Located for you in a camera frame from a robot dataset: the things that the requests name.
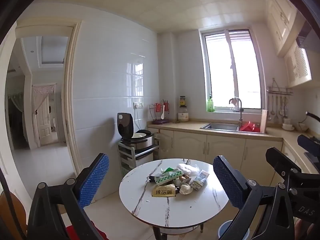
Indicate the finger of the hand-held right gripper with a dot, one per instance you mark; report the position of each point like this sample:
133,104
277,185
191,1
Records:
308,143
280,158

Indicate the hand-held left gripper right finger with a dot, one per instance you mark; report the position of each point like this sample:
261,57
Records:
227,180

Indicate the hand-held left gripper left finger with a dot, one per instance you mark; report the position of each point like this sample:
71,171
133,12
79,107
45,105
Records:
93,177

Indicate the blue trash bin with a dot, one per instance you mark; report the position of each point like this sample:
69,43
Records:
225,231

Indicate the small milk carton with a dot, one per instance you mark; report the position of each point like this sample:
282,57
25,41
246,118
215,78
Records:
200,180

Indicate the stack of white bowls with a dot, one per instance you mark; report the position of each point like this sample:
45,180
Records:
288,125

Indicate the cream kitchen base cabinets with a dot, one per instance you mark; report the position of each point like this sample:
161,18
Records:
225,147

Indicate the grey storage trolley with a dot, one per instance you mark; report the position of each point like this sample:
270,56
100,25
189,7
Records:
130,160

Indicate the wooden cutting board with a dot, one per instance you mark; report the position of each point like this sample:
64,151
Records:
263,121

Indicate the white plastic bag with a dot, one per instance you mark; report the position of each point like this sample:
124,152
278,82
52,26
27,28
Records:
187,169

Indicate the red plastic basin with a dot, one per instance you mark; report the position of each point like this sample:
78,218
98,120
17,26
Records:
250,127

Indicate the hanging kitchen utensils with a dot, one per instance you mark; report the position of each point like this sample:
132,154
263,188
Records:
276,107

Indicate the small black wrapper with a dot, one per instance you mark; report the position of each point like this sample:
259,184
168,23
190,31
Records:
177,189

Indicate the steel sink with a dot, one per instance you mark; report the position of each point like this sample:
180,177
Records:
217,127

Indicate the red cloth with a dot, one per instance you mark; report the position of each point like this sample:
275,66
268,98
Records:
75,233

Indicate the green white checked packet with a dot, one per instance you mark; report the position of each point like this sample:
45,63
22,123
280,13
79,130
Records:
167,177

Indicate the black rice cooker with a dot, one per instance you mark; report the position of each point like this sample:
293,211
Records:
125,125

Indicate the round marble table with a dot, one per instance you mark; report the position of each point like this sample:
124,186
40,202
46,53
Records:
150,205

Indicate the steel faucet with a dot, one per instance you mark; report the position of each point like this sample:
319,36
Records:
240,110

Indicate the yellow snack packet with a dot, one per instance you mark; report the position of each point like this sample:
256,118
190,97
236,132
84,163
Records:
163,191

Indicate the white panel door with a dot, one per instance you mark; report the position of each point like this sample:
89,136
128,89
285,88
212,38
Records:
46,120

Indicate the green soap bottle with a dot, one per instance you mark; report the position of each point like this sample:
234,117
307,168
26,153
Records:
210,105

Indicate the large glass jar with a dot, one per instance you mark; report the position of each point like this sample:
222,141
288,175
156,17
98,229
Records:
183,116

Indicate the purple tray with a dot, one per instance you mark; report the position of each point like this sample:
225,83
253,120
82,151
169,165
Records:
160,121

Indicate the small yellow label jar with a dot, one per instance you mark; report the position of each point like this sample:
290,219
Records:
182,101

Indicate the white rice spoon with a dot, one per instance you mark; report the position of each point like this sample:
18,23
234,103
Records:
163,113

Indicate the black range hood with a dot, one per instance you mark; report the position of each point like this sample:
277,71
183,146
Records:
308,37

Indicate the kitchen window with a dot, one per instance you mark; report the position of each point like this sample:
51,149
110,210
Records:
220,67

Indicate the wall power outlet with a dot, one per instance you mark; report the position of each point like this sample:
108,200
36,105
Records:
138,105

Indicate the cream door frame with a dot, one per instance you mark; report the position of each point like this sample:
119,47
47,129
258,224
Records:
71,85

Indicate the cream wall cabinets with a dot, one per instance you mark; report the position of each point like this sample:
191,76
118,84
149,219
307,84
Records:
282,17

